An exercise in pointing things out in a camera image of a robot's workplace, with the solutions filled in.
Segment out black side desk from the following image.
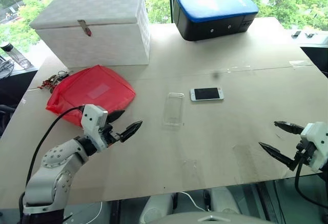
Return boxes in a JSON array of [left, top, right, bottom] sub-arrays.
[[286, 29, 328, 78]]

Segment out grey curved robot torso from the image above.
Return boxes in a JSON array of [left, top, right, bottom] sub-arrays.
[[158, 210, 268, 224]]

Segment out blue and black case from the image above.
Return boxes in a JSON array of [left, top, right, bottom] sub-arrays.
[[173, 0, 259, 42]]

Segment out white smartphone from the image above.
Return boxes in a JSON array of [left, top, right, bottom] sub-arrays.
[[189, 87, 225, 102]]

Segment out grey rounded shape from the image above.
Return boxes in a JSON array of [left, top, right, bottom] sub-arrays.
[[141, 193, 176, 224], [209, 186, 242, 215]]

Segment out clear phone case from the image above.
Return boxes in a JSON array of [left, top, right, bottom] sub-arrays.
[[162, 92, 185, 130]]

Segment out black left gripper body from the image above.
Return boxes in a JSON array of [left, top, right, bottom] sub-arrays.
[[98, 122, 121, 150]]

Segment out thin white cable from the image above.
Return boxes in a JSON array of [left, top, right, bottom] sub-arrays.
[[178, 191, 212, 211]]

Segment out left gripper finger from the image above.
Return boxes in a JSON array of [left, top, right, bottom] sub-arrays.
[[107, 109, 126, 124], [118, 120, 144, 143]]

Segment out white woven storage box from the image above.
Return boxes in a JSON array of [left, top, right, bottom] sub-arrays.
[[30, 0, 151, 69]]

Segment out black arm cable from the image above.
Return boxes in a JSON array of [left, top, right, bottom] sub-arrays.
[[294, 154, 328, 211], [25, 106, 86, 187]]

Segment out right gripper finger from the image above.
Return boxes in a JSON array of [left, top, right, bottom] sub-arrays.
[[258, 141, 299, 171], [273, 120, 306, 135]]

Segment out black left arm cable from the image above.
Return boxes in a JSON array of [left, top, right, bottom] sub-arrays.
[[25, 106, 86, 187]]

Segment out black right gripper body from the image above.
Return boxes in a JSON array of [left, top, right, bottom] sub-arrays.
[[294, 141, 316, 164]]

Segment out bunch of keys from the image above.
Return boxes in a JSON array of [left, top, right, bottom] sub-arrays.
[[37, 70, 71, 93]]

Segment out black chair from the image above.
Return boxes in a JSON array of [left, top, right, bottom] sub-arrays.
[[0, 104, 16, 138]]

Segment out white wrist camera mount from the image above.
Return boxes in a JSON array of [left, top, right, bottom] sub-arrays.
[[80, 104, 109, 153], [300, 121, 328, 173]]

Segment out clear water bottle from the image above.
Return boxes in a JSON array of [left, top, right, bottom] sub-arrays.
[[0, 41, 32, 69]]

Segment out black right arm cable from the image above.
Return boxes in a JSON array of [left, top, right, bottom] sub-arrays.
[[294, 154, 328, 211]]

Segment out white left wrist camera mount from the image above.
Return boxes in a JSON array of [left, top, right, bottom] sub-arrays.
[[80, 104, 109, 153]]

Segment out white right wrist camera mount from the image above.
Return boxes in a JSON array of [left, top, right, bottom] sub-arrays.
[[300, 121, 328, 173]]

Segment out red fabric bag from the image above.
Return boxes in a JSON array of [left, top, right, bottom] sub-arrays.
[[45, 64, 136, 128]]

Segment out tangled grey cables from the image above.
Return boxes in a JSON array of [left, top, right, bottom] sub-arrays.
[[0, 59, 15, 79]]

